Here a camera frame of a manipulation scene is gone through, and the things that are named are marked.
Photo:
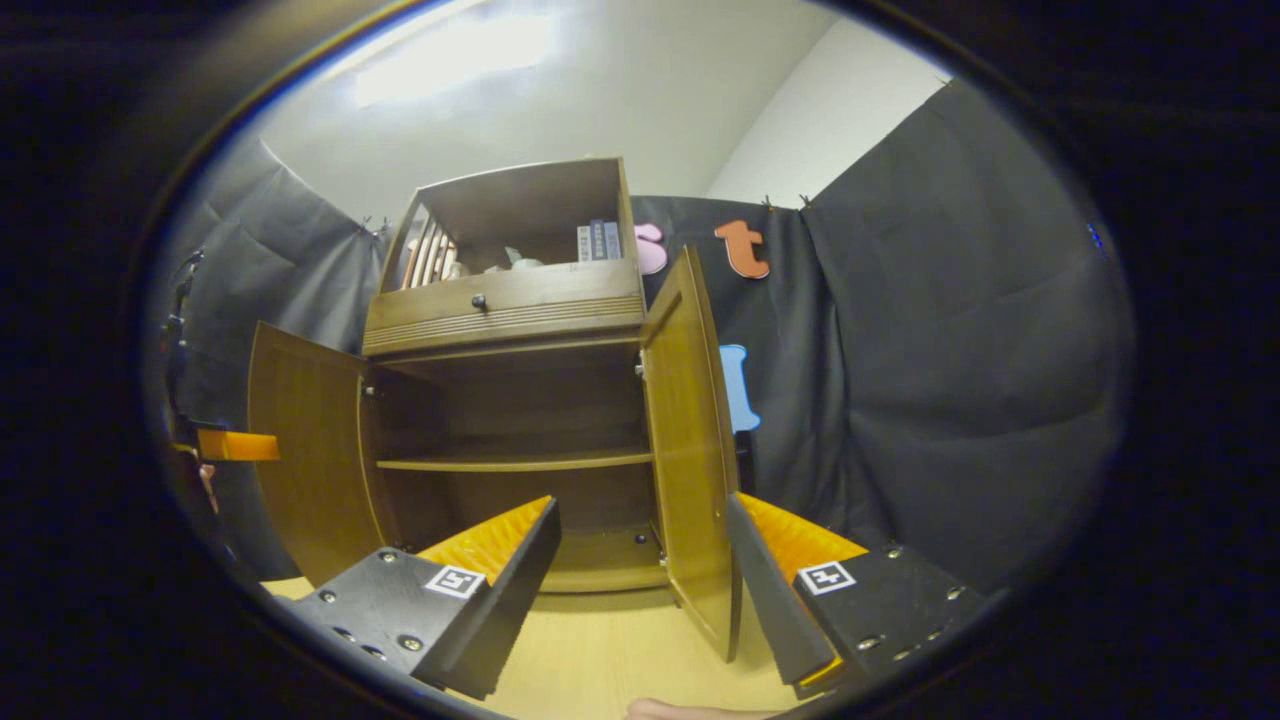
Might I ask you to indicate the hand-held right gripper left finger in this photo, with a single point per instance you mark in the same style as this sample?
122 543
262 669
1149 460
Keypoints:
520 590

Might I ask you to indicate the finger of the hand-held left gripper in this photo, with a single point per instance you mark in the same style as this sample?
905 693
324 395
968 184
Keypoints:
238 446

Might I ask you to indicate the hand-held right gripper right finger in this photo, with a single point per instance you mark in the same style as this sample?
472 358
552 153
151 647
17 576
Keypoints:
770 600

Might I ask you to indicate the wooden shoe cabinet door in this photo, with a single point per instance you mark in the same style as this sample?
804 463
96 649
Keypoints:
310 450
690 450

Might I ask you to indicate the wooden double-door shoe cabinet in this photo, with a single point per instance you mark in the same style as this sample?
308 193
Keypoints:
520 400

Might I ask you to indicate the wooden inner cabinet shelf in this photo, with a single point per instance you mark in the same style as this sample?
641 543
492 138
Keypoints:
520 461

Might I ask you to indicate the wooden cabinet drawer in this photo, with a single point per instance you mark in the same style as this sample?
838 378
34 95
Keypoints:
520 295

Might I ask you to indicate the black backdrop cloth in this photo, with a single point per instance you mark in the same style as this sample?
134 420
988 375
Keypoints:
950 350

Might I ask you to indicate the dark blue book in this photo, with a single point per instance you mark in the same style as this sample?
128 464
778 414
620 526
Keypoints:
597 241

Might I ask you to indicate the grey-blue book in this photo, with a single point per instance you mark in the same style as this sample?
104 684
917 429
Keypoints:
612 241

